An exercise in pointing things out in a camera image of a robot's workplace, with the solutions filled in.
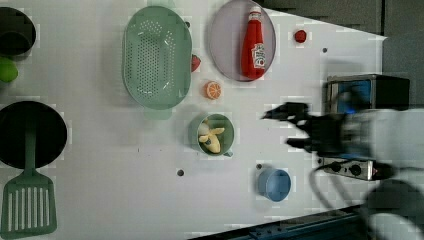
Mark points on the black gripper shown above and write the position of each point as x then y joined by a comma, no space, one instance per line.
324,131

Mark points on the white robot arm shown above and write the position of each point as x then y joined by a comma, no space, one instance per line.
389,141

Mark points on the green mug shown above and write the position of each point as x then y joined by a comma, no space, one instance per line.
214,120

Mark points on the silver black toaster oven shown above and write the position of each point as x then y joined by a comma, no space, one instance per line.
356,101

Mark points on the blue cup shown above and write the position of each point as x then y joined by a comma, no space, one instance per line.
274,184

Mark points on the red plush ketchup bottle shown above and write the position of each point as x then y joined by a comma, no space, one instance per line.
253,57

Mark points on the small red plush strawberry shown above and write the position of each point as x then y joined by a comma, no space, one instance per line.
300,36

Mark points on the plush orange slice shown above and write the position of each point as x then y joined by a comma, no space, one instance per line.
212,90

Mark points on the green perforated colander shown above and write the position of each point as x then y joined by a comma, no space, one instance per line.
157,58

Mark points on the black round pan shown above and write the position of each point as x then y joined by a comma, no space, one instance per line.
51,133

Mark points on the green slotted spatula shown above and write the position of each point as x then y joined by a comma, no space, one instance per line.
28,207

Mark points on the green plush fruit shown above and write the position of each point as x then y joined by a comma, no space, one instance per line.
8,70

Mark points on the black cylinder container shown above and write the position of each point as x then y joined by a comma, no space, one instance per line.
17,32

